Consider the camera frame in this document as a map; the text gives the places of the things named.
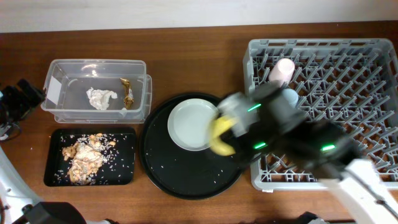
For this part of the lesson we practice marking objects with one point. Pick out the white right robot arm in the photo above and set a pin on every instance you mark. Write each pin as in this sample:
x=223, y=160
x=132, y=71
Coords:
x=335, y=160

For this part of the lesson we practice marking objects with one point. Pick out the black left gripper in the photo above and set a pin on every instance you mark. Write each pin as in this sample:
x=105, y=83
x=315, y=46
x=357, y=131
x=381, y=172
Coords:
x=23, y=105

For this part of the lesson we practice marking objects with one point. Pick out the white tissue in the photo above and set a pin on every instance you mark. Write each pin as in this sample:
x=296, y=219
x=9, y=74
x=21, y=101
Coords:
x=99, y=99

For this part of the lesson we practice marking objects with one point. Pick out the blue cup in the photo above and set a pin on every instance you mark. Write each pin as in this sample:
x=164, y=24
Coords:
x=291, y=96

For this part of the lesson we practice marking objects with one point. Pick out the pink cup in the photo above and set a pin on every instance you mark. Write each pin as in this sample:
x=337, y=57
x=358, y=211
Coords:
x=282, y=72

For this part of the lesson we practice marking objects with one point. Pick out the grey round plate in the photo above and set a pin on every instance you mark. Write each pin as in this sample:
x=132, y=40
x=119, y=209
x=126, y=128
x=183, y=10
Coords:
x=188, y=124

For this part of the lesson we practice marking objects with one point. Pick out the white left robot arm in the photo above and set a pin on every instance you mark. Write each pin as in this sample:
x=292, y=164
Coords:
x=19, y=203

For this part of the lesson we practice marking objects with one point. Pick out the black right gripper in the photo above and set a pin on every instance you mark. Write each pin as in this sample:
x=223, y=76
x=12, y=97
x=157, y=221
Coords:
x=222, y=137

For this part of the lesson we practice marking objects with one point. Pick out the black rectangular tray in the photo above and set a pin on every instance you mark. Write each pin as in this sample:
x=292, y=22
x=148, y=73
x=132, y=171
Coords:
x=118, y=169

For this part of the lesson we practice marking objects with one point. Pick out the clear plastic waste bin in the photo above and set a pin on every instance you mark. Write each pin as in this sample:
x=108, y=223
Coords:
x=68, y=80

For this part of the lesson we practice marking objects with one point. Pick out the yellow bowl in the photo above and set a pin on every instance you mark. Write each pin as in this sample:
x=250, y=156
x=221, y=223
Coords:
x=217, y=128

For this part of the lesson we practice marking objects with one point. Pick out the round black serving tray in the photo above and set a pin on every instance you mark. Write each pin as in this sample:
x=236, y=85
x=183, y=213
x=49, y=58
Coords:
x=178, y=172

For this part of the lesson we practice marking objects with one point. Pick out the grey dishwasher rack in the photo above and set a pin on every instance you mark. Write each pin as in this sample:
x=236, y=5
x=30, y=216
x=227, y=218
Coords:
x=352, y=82

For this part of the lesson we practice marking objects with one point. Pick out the gold snack wrapper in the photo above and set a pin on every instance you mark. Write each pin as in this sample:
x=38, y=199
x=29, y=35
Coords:
x=128, y=99

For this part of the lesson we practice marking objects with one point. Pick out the nuts and rice food waste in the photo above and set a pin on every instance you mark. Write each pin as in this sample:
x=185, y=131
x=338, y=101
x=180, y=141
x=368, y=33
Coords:
x=86, y=158

